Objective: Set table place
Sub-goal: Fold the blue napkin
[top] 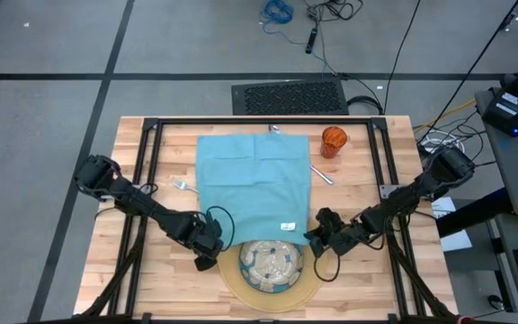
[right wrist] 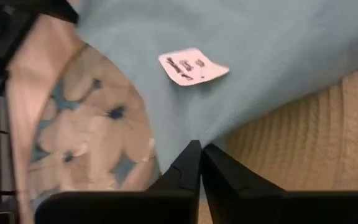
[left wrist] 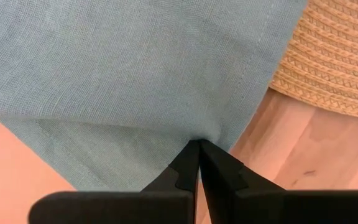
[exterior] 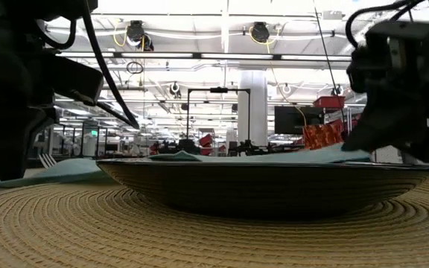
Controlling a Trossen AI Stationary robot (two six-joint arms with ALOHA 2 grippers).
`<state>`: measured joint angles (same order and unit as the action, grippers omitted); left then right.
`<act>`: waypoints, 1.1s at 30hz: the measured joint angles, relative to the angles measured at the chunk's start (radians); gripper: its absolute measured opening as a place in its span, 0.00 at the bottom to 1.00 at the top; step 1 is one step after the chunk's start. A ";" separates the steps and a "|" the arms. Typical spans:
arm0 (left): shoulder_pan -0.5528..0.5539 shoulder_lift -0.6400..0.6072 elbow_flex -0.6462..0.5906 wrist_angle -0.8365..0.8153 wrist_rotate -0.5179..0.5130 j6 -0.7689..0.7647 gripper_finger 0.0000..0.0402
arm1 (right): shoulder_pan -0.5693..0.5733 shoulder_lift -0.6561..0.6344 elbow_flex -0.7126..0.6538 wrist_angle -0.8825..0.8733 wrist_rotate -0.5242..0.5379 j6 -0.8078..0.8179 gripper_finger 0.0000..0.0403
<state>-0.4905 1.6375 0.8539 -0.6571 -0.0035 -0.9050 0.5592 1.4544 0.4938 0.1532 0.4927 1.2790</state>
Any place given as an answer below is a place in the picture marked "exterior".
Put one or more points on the dark round plate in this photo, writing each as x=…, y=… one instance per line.
x=266, y=186

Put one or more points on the silver fork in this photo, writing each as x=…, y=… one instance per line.
x=45, y=162

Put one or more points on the red storage bin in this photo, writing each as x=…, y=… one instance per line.
x=328, y=102

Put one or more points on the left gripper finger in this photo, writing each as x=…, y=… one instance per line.
x=9, y=149

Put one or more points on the red patterned cup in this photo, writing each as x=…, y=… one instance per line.
x=322, y=136

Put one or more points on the round woven straw placemat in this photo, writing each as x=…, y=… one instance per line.
x=125, y=231

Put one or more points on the black camera stand frame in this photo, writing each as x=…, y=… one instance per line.
x=219, y=89

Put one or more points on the black aluminium table frame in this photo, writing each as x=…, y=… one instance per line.
x=32, y=164

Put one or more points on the teal cloth napkin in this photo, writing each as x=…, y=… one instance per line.
x=69, y=169

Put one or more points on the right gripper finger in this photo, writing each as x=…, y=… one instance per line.
x=423, y=139
x=378, y=126

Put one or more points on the black monitor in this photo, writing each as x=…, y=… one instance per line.
x=292, y=119

